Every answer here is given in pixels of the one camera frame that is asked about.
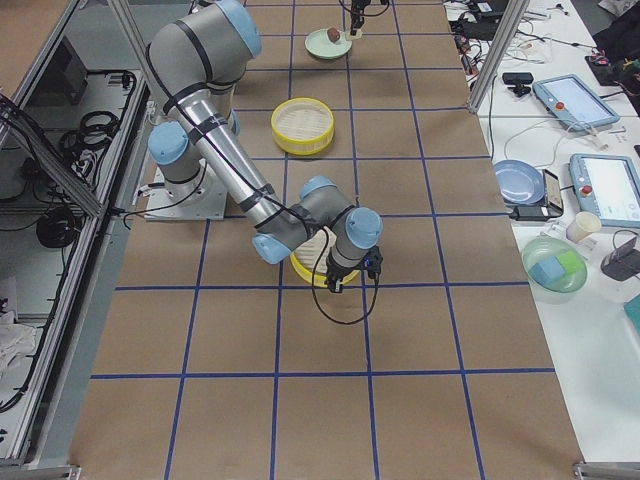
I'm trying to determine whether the white paper cup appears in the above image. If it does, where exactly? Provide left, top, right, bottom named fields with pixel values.
left=565, top=211, right=602, bottom=243

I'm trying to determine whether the light green plate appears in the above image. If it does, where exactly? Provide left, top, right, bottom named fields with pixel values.
left=304, top=28, right=352, bottom=60

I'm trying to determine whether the blue foam cube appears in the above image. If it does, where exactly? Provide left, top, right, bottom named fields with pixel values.
left=528, top=256, right=565, bottom=287

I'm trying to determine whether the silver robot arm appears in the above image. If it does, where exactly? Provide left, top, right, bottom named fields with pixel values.
left=145, top=1, right=383, bottom=293
left=349, top=0, right=371, bottom=37

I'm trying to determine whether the cream white bun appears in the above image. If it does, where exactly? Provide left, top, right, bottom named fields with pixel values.
left=345, top=30, right=362, bottom=41

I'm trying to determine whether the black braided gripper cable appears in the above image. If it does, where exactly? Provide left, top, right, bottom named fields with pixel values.
left=310, top=219, right=381, bottom=325

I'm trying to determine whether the teach pendant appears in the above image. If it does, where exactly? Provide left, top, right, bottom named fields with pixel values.
left=532, top=74, right=620, bottom=131
left=569, top=154, right=639, bottom=228

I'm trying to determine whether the black power adapter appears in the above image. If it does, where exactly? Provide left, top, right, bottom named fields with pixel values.
left=509, top=205, right=563, bottom=222

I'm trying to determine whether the black webcam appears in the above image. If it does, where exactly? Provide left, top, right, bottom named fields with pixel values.
left=502, top=72, right=534, bottom=98

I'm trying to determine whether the brown chocolate bun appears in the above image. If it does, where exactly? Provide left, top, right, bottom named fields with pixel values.
left=326, top=27, right=341, bottom=43

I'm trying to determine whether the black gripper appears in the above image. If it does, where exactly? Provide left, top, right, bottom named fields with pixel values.
left=350, top=0, right=364, bottom=36
left=325, top=257, right=352, bottom=294

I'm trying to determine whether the aluminium frame post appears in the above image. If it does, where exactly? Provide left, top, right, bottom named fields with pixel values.
left=467, top=0, right=529, bottom=114

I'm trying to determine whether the clear green bowl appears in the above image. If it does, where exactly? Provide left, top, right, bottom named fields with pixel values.
left=521, top=236, right=588, bottom=304

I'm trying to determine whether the green foam cube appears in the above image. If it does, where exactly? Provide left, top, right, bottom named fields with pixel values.
left=556, top=251, right=586, bottom=275

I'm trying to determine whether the blue plate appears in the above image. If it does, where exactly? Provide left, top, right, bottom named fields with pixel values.
left=494, top=159, right=545, bottom=205

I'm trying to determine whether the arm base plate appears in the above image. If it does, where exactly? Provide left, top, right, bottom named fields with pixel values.
left=143, top=159, right=227, bottom=221

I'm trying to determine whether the yellow rimmed steamer basket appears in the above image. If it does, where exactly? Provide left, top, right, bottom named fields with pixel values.
left=270, top=97, right=335, bottom=156
left=290, top=228, right=336, bottom=288

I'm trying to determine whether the teach pendant near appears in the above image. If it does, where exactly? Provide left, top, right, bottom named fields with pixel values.
left=569, top=154, right=639, bottom=228

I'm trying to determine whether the teach pendant far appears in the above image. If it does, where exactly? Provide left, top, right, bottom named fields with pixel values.
left=532, top=74, right=620, bottom=131

